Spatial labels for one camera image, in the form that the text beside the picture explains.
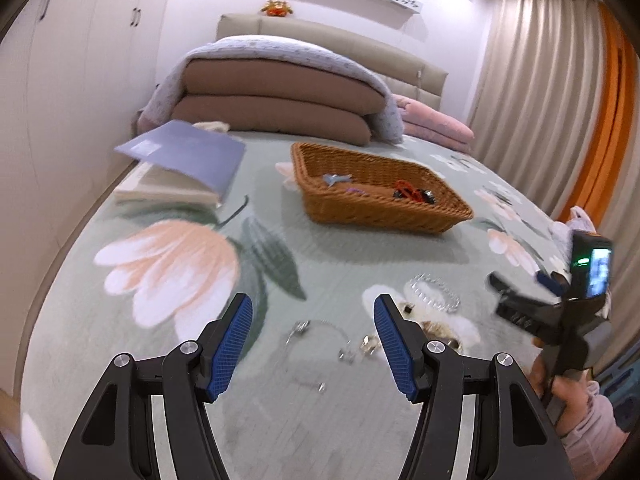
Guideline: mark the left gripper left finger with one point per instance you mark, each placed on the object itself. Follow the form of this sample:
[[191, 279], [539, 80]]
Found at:
[[115, 434]]

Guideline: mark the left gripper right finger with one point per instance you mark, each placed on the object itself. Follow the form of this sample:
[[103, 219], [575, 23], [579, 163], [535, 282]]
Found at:
[[513, 436]]

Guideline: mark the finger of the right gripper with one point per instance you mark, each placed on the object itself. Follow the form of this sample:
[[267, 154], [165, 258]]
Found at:
[[531, 315], [554, 282]]

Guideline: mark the black smart watch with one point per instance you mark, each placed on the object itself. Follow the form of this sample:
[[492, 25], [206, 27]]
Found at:
[[423, 196]]

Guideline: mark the light blue hair clip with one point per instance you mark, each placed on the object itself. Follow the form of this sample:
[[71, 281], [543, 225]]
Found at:
[[333, 179]]

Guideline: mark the right hand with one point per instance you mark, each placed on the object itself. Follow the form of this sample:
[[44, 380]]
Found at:
[[573, 394]]

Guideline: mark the white plastic bag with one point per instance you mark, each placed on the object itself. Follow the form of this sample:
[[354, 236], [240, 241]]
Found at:
[[562, 235]]

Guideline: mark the beige curtain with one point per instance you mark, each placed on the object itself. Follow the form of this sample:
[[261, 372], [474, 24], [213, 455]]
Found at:
[[556, 114]]

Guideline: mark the pink folded blanket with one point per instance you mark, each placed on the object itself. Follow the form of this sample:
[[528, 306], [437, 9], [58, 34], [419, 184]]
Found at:
[[425, 123]]

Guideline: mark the floral green bedspread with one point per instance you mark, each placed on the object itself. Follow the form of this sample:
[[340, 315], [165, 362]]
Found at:
[[304, 402]]

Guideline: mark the brown wicker basket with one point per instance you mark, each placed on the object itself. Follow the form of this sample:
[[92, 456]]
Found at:
[[379, 194]]

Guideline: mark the beige bed headboard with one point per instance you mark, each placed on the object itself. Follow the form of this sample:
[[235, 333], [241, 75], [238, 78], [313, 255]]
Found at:
[[404, 73]]

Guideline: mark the white book under notebook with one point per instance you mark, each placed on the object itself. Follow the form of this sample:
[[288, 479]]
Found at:
[[149, 182]]

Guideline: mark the lower brown pillow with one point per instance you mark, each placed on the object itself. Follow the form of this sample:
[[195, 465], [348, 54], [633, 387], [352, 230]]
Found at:
[[274, 115]]

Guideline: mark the brown pillow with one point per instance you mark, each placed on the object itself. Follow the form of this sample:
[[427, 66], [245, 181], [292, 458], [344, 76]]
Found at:
[[281, 80], [274, 115]]

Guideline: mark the blue notebook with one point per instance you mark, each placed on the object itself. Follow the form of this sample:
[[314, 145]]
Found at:
[[210, 158]]

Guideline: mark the upper brown pillow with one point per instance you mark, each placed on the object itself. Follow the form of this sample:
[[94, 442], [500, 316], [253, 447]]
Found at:
[[281, 80]]

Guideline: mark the white wardrobe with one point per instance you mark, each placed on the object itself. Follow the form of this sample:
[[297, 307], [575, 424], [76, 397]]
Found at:
[[73, 74]]

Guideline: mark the orange plush toy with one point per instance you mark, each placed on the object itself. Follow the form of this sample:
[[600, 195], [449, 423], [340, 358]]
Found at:
[[277, 9]]

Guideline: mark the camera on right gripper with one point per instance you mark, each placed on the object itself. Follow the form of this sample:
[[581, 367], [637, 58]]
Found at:
[[590, 265]]

